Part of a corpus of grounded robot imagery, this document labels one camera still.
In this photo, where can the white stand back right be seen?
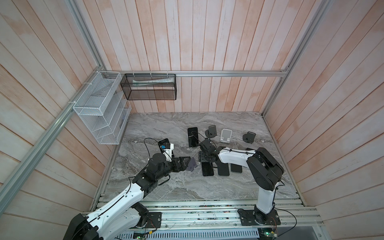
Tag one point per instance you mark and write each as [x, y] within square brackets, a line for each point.
[226, 136]

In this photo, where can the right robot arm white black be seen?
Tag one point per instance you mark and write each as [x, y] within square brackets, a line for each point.
[265, 169]

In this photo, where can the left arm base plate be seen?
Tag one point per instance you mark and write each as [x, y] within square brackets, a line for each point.
[150, 220]

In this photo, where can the round grey stand centre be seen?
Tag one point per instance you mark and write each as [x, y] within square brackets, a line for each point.
[211, 132]

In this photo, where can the aluminium frame post right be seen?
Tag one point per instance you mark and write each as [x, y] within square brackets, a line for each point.
[316, 20]

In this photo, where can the right camera cable black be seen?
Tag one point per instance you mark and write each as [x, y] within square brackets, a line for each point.
[199, 135]

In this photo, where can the teal-edged phone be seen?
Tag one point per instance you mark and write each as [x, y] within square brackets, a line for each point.
[223, 169]

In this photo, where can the aluminium frame rail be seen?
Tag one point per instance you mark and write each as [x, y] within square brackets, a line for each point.
[213, 73]
[25, 168]

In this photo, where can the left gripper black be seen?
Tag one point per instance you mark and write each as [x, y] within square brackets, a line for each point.
[182, 166]

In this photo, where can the green circuit board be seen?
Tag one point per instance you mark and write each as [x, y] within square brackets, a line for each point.
[267, 235]

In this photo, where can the aluminium frame rail left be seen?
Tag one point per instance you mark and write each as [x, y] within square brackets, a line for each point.
[25, 168]

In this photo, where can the aluminium frame rail back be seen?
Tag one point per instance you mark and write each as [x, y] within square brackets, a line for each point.
[213, 73]

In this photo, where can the white vented cable duct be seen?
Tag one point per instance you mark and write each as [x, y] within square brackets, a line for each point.
[210, 234]

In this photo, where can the black phone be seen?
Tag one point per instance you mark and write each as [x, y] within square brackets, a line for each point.
[236, 168]
[163, 142]
[193, 137]

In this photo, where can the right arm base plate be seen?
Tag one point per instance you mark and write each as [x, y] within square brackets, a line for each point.
[249, 217]

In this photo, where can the black wire mesh basket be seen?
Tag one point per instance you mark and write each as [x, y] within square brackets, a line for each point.
[142, 87]

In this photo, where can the purple-edged phone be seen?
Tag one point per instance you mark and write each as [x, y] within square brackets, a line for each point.
[207, 169]

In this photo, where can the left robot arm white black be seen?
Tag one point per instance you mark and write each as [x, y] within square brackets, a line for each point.
[125, 210]

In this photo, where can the white wire mesh shelf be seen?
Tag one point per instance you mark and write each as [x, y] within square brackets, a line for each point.
[102, 108]

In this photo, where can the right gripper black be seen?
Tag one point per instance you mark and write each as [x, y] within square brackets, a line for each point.
[201, 156]

